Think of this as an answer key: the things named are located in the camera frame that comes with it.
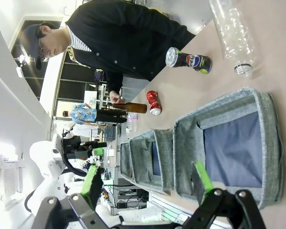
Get person's right forearm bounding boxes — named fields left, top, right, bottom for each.
left=106, top=69, right=124, bottom=93

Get black Pepsi can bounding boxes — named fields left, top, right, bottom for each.
left=165, top=47, right=212, bottom=75

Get large clear plastic bottle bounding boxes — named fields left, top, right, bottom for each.
left=209, top=0, right=258, bottom=78

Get black keyboard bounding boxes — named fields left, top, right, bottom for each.
left=104, top=125, right=118, bottom=142

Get pink label plastic bottle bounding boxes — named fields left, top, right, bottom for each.
left=126, top=112, right=139, bottom=133

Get grey fabric bottle basket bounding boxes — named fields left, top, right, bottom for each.
left=119, top=142, right=134, bottom=182

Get long brown glass bottle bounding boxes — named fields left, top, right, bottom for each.
left=112, top=102, right=148, bottom=114

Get white wall unit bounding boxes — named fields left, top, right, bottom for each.
left=0, top=156, right=23, bottom=211

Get crushed red can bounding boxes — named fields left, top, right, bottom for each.
left=146, top=90, right=163, bottom=115

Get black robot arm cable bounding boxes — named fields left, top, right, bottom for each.
left=61, top=152, right=87, bottom=177

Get grey fabric can basket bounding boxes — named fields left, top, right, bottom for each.
left=173, top=87, right=285, bottom=211

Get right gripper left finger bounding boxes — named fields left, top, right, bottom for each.
left=34, top=164, right=112, bottom=229

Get person in black cardigan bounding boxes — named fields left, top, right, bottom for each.
left=21, top=4, right=196, bottom=95

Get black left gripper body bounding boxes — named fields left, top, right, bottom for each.
left=61, top=137, right=93, bottom=160

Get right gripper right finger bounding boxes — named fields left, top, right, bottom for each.
left=181, top=161, right=267, bottom=229

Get person's right hand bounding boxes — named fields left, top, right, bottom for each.
left=109, top=90, right=123, bottom=104

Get grey fabric plastic basket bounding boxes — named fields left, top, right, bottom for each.
left=129, top=128, right=175, bottom=194

